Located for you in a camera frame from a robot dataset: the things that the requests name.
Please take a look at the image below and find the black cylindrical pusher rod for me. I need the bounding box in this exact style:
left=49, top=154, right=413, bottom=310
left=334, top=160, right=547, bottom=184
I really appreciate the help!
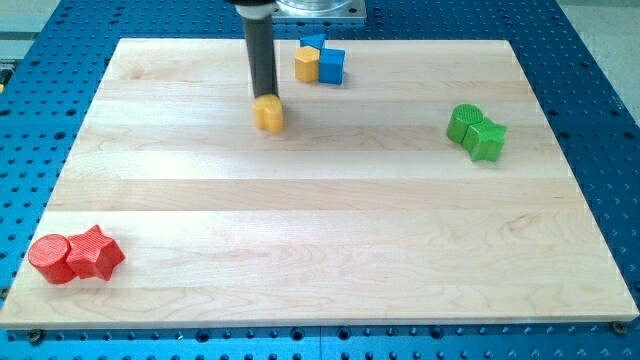
left=232, top=0, right=278, bottom=98

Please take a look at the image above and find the green cylinder block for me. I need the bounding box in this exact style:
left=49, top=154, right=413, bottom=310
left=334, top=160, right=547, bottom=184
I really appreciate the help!
left=446, top=104, right=484, bottom=143

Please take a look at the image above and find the red star block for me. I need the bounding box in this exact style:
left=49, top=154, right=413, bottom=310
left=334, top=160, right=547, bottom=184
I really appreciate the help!
left=66, top=225, right=125, bottom=281

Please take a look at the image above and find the blue cube block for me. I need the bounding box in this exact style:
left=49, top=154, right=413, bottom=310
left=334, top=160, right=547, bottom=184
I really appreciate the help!
left=319, top=48, right=346, bottom=85

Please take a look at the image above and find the green star block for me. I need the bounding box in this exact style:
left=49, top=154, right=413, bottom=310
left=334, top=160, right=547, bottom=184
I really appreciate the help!
left=462, top=118, right=507, bottom=162

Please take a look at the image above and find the red cylinder block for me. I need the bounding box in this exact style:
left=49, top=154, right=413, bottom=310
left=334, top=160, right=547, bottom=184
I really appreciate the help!
left=28, top=234, right=76, bottom=285

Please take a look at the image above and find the blue triangle block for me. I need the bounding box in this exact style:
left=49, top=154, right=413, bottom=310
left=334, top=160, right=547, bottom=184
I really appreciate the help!
left=299, top=34, right=326, bottom=51

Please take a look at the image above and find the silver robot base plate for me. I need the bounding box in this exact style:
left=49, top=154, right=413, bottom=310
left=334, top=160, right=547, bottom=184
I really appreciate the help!
left=273, top=0, right=367, bottom=20

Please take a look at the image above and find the yellow heart block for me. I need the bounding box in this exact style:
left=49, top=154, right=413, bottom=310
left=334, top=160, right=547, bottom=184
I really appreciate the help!
left=252, top=94, right=284, bottom=133

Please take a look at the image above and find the light wooden board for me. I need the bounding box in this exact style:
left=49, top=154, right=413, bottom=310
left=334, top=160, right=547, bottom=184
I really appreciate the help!
left=1, top=39, right=638, bottom=329

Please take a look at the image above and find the yellow hexagon block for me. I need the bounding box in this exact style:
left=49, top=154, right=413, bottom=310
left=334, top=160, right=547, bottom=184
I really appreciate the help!
left=294, top=46, right=321, bottom=83

